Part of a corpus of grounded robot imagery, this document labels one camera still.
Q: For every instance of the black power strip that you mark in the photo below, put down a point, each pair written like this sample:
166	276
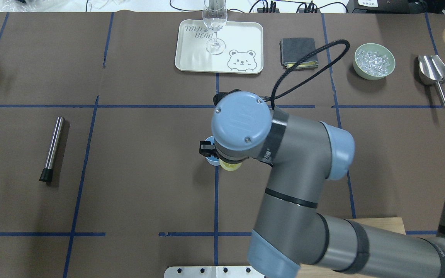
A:
269	7

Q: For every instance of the black box with label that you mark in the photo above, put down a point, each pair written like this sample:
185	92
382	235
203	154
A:
386	6

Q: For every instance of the steel muddler with black tip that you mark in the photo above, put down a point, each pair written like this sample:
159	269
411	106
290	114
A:
48	169

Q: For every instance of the metal ice scoop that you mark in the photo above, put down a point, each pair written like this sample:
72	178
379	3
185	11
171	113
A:
432	73

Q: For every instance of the light blue plastic cup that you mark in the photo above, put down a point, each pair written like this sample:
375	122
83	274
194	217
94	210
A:
212	160

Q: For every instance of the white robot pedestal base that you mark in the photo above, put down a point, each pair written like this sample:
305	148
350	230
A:
212	272

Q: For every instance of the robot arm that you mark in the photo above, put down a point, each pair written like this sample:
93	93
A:
289	232

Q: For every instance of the cream bear tray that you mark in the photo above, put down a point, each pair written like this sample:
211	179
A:
239	48

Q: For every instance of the green bowl of ice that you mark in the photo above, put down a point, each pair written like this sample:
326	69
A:
373	61

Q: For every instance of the wooden cutting board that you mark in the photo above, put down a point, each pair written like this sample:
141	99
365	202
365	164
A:
384	224

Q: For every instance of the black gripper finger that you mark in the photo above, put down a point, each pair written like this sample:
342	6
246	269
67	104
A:
207	149

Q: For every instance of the clear wine glass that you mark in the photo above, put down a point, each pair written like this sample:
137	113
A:
215	15

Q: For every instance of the grey folded cloth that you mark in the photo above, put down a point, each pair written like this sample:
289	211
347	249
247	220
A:
295	48

